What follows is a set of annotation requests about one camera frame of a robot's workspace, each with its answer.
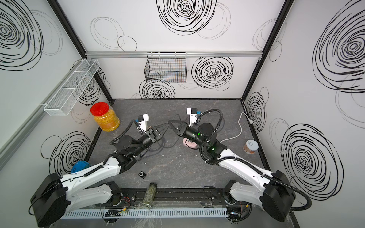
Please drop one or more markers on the blue lid jar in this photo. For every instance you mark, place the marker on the blue lid jar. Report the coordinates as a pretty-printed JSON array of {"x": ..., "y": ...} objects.
[{"x": 79, "y": 166}]

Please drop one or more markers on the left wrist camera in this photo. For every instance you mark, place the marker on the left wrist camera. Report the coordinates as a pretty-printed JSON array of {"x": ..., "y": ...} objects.
[{"x": 142, "y": 121}]

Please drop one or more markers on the glass spice bottle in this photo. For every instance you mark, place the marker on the glass spice bottle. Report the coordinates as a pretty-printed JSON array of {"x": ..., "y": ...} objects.
[{"x": 149, "y": 195}]

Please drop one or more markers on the pink power strip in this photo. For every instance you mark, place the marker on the pink power strip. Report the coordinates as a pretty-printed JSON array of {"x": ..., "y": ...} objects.
[{"x": 189, "y": 144}]

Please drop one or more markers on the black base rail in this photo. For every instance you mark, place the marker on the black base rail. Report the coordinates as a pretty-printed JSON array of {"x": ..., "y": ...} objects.
[{"x": 215, "y": 196}]

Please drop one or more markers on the white lid jar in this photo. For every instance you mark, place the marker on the white lid jar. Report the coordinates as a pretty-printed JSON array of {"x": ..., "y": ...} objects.
[{"x": 250, "y": 147}]

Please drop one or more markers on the white wire shelf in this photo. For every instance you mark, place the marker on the white wire shelf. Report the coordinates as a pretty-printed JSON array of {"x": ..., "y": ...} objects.
[{"x": 72, "y": 88}]

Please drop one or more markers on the aluminium wall rail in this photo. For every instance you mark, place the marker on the aluminium wall rail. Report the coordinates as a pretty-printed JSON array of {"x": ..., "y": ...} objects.
[
  {"x": 24, "y": 124},
  {"x": 174, "y": 54}
]

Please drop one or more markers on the black mp3 player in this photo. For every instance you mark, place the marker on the black mp3 player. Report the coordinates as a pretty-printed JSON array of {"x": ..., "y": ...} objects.
[{"x": 142, "y": 174}]

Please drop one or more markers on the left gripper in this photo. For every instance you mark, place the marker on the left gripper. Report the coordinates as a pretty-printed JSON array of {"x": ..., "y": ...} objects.
[{"x": 152, "y": 136}]

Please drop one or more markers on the black wire basket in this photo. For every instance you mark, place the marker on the black wire basket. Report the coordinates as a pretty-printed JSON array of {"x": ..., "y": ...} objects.
[{"x": 171, "y": 70}]

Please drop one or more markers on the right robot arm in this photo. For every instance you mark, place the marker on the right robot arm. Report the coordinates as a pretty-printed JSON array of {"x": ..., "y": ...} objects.
[{"x": 214, "y": 152}]

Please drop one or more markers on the aluminium wall rail back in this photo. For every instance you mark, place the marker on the aluminium wall rail back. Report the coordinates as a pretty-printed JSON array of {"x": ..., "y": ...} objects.
[{"x": 174, "y": 54}]

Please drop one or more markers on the aluminium wall rail left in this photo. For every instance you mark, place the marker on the aluminium wall rail left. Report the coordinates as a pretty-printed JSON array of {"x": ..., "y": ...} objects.
[{"x": 24, "y": 124}]

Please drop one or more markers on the white slotted cable duct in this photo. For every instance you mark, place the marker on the white slotted cable duct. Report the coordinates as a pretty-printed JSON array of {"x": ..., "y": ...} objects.
[{"x": 148, "y": 213}]

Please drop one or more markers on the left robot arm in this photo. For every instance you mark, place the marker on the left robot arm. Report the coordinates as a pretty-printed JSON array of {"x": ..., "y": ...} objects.
[{"x": 60, "y": 194}]

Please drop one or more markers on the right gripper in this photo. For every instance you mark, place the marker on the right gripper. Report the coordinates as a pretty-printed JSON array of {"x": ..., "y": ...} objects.
[{"x": 183, "y": 130}]

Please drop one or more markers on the red lid corn jar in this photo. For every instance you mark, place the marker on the red lid corn jar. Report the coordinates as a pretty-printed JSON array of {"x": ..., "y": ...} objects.
[{"x": 105, "y": 116}]

